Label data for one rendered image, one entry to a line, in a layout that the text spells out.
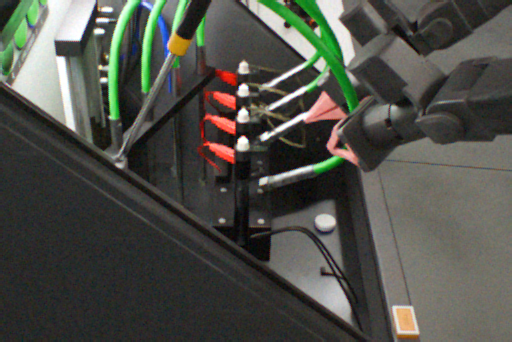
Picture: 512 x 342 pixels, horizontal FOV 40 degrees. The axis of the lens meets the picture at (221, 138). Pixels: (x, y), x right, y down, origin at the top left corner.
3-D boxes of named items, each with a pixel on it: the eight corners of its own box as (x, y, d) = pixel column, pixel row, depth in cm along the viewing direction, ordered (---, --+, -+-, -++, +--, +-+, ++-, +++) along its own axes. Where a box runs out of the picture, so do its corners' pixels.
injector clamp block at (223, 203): (268, 289, 125) (272, 226, 116) (211, 288, 125) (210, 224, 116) (264, 170, 152) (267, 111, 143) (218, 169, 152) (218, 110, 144)
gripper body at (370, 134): (331, 133, 87) (367, 120, 80) (380, 87, 91) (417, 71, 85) (363, 175, 87) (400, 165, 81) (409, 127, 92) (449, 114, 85)
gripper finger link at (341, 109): (289, 88, 115) (332, 56, 109) (319, 119, 116) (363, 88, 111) (281, 109, 109) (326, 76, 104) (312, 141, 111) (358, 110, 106)
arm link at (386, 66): (467, 141, 71) (508, 82, 73) (390, 61, 69) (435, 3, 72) (397, 155, 82) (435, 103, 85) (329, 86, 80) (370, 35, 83)
